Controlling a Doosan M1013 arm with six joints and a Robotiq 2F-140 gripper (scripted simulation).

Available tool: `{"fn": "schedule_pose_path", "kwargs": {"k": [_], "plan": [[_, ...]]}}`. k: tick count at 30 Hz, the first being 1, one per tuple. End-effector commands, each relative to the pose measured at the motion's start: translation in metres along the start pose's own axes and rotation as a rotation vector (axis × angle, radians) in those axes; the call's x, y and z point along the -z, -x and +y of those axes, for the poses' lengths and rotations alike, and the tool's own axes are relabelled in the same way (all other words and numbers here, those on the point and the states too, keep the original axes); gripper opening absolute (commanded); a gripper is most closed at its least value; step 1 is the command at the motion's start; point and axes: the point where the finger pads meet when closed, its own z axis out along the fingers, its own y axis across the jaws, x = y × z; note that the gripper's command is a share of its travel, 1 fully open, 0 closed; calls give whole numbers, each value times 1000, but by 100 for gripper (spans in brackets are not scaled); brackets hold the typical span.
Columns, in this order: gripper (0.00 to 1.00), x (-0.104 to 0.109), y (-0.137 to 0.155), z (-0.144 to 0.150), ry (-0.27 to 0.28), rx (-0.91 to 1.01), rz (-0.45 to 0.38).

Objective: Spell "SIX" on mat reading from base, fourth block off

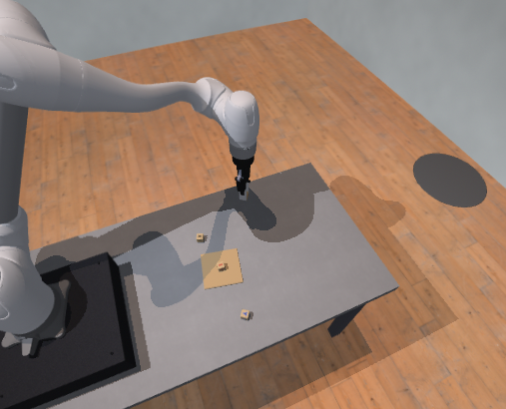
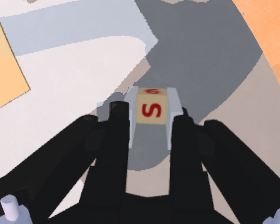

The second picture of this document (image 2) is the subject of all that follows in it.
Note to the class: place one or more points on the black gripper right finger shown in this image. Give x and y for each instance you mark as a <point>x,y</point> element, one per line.
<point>249,186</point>

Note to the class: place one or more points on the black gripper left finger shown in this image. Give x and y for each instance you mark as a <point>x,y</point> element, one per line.
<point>31,192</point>

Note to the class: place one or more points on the peach flat mat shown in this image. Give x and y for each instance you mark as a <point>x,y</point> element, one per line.
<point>12,80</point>

